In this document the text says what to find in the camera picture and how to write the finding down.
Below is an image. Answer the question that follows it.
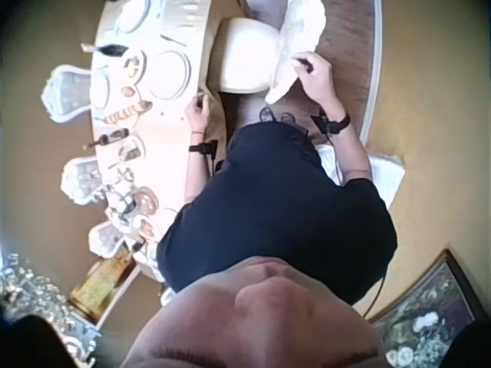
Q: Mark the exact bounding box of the person's right hand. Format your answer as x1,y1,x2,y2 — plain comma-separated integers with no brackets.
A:
289,51,345,118

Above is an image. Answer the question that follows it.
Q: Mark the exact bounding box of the person's left hand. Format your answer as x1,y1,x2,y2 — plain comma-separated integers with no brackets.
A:
185,94,213,133

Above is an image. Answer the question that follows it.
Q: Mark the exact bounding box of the table with white tablecloth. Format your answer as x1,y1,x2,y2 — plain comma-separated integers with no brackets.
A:
88,0,225,278

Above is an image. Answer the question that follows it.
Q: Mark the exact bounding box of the large white dinner plate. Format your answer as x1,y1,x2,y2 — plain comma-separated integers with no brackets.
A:
89,67,112,111
147,48,193,100
114,0,151,36

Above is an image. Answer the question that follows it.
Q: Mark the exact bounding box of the black wrist band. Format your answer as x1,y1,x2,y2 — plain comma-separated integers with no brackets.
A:
188,140,219,155
311,112,352,136

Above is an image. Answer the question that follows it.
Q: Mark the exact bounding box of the brown rug with white border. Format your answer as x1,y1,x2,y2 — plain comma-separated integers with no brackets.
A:
219,0,385,148

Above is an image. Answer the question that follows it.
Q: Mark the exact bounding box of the silver table knife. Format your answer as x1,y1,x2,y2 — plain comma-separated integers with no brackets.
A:
159,34,186,48

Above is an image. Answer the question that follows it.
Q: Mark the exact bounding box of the long baguette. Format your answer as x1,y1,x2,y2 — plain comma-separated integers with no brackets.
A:
104,99,153,126

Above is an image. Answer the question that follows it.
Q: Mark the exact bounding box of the white plate with pastries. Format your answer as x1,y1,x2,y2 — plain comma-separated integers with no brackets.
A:
123,48,149,81

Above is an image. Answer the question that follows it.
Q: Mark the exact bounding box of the white plate with food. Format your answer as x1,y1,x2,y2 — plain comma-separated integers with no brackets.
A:
116,135,147,163

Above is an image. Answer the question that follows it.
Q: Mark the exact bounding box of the dark wine bottle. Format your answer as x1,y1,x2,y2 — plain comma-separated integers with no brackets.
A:
81,127,130,151

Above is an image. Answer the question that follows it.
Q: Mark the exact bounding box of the dark bottle with gold neck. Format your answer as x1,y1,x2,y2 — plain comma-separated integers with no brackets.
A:
80,42,130,59

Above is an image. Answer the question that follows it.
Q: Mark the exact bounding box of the round bread on plate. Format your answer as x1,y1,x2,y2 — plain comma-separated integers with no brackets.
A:
135,186,160,215

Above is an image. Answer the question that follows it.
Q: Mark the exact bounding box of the glass candelabra centrepiece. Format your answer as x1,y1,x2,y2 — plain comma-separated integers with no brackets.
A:
102,167,140,228

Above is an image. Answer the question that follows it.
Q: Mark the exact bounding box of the white tufted carved chair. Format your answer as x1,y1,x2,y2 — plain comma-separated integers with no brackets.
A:
40,64,94,124
60,155,105,207
87,220,128,258

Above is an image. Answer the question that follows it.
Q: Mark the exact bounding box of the small plate with pastries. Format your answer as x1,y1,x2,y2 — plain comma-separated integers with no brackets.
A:
131,213,160,243

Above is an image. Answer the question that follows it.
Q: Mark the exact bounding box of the yellow painted cabinet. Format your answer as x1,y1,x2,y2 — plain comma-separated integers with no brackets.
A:
68,248,137,324

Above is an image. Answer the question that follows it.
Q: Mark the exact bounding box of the crystal chandelier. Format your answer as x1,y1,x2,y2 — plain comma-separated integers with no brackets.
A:
0,251,103,368

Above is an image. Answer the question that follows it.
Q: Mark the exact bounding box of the framed floral painting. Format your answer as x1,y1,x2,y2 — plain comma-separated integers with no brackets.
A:
366,248,486,368

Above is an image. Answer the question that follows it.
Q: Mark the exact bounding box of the black cable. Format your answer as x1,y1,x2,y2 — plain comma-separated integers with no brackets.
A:
205,140,220,179

